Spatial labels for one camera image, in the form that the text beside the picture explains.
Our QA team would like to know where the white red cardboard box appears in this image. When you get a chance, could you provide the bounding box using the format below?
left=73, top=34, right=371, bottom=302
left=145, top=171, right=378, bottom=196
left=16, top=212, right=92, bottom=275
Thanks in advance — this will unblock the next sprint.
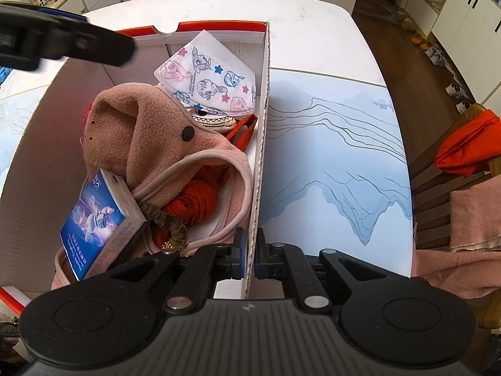
left=1, top=21, right=269, bottom=295

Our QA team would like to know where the cartoon print face mask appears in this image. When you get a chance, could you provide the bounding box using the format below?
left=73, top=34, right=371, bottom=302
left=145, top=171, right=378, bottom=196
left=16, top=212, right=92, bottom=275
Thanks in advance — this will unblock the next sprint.
left=154, top=31, right=256, bottom=117

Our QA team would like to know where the olive green scrunchie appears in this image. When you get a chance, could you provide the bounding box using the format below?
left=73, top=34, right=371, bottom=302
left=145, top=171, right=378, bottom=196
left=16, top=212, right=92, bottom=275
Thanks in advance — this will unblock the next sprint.
left=139, top=202, right=187, bottom=251

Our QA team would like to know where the red fuzzy plush toy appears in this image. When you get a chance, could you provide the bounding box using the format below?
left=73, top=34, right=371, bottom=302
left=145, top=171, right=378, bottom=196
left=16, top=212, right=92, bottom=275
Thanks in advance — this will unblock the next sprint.
left=81, top=102, right=93, bottom=126

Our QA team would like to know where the blue mountain print mat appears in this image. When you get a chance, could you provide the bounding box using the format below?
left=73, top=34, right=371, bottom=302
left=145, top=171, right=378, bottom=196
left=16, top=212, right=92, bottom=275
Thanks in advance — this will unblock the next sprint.
left=259, top=69, right=413, bottom=276

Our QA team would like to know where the owl face plush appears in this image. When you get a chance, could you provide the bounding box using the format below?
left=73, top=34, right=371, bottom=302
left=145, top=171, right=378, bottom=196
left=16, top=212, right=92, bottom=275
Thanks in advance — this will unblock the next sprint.
left=189, top=108, right=237, bottom=131

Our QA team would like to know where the pink fleece hat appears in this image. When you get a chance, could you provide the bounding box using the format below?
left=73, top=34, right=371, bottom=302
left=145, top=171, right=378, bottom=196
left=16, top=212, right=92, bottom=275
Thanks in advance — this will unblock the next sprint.
left=53, top=83, right=257, bottom=288

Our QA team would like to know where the wooden chair with clothes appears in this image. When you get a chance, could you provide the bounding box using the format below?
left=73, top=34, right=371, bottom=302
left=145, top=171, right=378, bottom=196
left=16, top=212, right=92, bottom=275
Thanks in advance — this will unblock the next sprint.
left=410, top=104, right=500, bottom=334

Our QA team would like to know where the pink scarf on chair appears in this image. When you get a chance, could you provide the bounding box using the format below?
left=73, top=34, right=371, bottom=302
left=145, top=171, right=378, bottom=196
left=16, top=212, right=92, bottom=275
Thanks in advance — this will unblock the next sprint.
left=412, top=176, right=500, bottom=299

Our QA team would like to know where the red cloth on chair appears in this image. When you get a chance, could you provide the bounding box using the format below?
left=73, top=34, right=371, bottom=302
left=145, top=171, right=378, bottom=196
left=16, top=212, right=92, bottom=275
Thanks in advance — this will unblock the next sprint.
left=434, top=110, right=501, bottom=177

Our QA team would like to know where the white cabinet row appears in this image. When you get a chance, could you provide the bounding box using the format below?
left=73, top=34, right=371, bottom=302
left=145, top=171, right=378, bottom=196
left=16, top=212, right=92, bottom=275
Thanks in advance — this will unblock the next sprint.
left=404, top=0, right=500, bottom=104

